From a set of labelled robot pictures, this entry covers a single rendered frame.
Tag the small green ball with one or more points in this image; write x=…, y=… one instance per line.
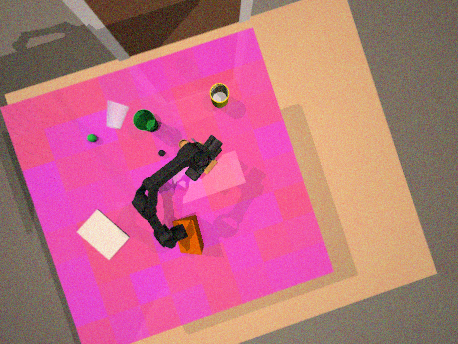
x=92, y=138

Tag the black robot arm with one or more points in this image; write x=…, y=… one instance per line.
x=193, y=155

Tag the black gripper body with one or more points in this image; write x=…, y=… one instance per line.
x=194, y=175

